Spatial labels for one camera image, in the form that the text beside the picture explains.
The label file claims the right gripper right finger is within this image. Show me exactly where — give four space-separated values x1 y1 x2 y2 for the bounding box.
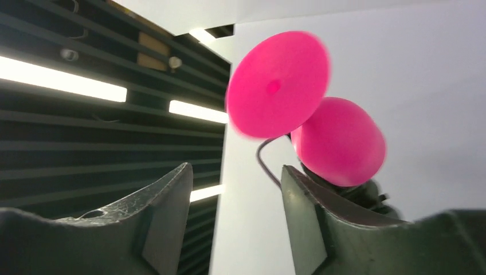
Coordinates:
281 166 485 274

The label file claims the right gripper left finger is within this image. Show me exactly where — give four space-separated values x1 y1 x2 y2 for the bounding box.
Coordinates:
1 163 193 274

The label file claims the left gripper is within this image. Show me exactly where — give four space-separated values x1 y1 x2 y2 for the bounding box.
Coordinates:
300 163 400 219

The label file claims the pink wine glass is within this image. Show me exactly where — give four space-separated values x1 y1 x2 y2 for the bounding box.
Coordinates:
225 30 387 187

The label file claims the ceiling light strip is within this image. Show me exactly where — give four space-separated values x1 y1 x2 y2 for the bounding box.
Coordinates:
168 100 229 124
1 57 127 103
190 184 225 203

